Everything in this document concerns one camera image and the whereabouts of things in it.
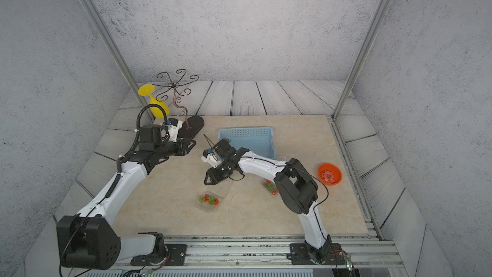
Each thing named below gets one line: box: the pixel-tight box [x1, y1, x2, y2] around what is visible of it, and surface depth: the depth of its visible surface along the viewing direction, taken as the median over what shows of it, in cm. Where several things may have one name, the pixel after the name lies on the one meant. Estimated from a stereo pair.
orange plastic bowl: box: [317, 162, 343, 186], surface depth 94 cm
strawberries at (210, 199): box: [198, 193, 220, 206], surface depth 86 cm
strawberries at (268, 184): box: [262, 179, 279, 196], surface depth 92 cm
